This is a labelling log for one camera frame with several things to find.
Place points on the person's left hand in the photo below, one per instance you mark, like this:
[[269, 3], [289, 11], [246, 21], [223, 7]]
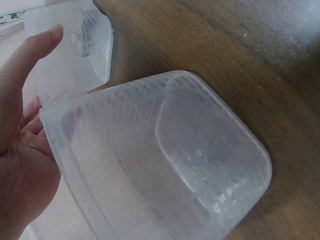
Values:
[[27, 177]]

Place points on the person's left fingers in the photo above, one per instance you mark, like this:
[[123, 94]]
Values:
[[35, 125]]

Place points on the person's left thumb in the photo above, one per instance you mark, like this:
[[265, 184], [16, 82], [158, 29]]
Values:
[[35, 48]]

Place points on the small translucent plastic container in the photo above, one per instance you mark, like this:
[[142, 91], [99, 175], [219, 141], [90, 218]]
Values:
[[57, 70]]

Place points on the large translucent plastic container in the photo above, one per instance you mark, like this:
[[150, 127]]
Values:
[[205, 130]]

